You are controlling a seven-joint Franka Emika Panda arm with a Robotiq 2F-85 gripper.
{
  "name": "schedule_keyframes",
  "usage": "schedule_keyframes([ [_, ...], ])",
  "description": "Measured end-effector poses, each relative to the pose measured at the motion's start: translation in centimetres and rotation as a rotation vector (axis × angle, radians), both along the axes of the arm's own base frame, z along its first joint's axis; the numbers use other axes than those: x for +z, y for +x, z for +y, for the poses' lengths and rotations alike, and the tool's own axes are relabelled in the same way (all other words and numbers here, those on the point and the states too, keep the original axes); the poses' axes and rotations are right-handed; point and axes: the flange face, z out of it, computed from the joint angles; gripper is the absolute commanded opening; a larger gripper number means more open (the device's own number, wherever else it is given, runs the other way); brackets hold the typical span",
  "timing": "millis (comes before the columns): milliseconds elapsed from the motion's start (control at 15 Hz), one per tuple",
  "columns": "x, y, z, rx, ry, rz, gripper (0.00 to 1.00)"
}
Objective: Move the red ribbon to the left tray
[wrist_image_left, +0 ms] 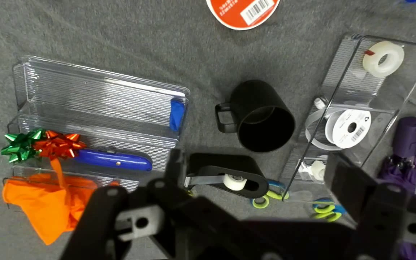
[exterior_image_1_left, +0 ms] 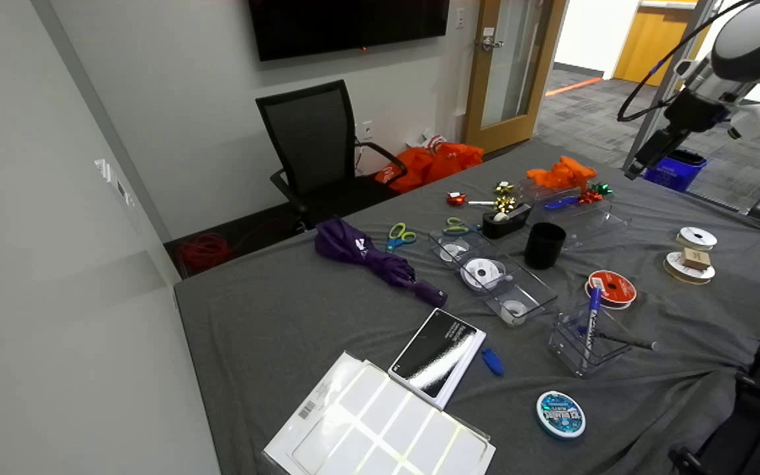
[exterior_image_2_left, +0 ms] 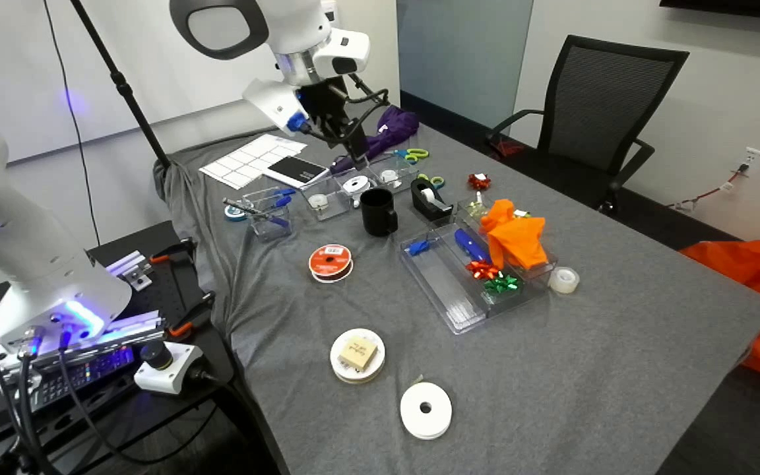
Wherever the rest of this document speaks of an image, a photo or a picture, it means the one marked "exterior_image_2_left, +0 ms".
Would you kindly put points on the long clear plastic tray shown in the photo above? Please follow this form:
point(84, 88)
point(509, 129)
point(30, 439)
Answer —
point(441, 286)

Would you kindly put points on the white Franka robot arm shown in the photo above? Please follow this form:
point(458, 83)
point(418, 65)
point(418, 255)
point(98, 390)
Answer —
point(38, 239)

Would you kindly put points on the black mesh office chair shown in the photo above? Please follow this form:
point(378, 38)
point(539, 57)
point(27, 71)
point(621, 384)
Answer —
point(600, 107)

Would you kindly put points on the orange fabric pile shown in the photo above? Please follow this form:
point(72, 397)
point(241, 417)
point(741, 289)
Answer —
point(750, 292)

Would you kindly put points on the white label sheet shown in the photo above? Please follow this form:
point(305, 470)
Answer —
point(251, 158)

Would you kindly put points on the long blue marker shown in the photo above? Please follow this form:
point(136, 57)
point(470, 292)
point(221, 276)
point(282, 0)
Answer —
point(470, 243)

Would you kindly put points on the white spool with tan card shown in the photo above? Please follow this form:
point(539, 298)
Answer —
point(357, 354)

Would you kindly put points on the pen with blue cap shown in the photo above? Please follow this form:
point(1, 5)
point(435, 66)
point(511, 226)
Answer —
point(278, 223)

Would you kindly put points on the clear tray holding white spools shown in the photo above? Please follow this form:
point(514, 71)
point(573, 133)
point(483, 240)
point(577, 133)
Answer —
point(337, 202)

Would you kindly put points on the black wall television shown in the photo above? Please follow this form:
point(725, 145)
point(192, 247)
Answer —
point(732, 5)

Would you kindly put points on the black tape dispenser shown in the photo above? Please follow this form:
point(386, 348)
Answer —
point(435, 202)

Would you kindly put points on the short blue marker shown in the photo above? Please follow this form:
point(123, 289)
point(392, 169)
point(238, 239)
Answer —
point(421, 249)

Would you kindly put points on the silver grey pen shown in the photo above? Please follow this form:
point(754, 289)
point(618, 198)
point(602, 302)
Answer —
point(251, 214)

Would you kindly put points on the purple cloth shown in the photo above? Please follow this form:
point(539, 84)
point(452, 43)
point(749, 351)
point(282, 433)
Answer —
point(388, 128)

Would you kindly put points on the small white ribbon spool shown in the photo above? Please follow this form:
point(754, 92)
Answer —
point(354, 186)

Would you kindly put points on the red gift bow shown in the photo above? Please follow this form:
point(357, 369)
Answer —
point(480, 181)
point(482, 269)

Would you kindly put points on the small silver metal block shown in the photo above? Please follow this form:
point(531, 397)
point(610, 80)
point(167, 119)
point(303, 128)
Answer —
point(130, 266)

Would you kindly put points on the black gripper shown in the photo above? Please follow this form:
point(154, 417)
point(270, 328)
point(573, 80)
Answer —
point(324, 107)

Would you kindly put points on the white wall outlet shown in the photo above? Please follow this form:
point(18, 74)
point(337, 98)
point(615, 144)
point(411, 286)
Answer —
point(754, 158)

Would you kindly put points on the black cup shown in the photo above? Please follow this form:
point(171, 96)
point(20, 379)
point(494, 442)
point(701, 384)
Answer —
point(378, 214)

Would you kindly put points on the black phone in white box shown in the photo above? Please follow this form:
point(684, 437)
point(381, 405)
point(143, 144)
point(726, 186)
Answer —
point(297, 169)

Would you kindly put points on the gold gift bow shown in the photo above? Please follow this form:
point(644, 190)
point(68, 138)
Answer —
point(477, 208)

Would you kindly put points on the silver electronics box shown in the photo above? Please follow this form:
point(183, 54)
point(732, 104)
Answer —
point(72, 347)

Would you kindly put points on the loose blue marker cap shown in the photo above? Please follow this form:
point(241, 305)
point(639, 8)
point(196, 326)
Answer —
point(284, 197)

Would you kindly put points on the green gift bow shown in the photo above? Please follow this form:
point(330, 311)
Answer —
point(503, 282)

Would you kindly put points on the black tripod pole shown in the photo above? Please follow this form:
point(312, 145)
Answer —
point(123, 83)

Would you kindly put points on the plain white ribbon spool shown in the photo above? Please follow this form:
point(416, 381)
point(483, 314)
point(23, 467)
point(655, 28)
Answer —
point(425, 409)

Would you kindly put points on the small white tape roll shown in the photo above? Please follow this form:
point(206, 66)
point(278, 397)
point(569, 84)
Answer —
point(388, 174)
point(563, 280)
point(319, 202)

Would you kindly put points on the clear tray holding bows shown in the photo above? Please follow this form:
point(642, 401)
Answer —
point(520, 280)

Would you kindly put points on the grey tablecloth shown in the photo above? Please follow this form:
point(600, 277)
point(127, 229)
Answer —
point(528, 369)

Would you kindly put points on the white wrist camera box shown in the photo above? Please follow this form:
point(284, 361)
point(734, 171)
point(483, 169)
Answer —
point(275, 107)

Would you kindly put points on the clear tray holding pens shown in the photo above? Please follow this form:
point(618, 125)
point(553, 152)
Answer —
point(266, 211)

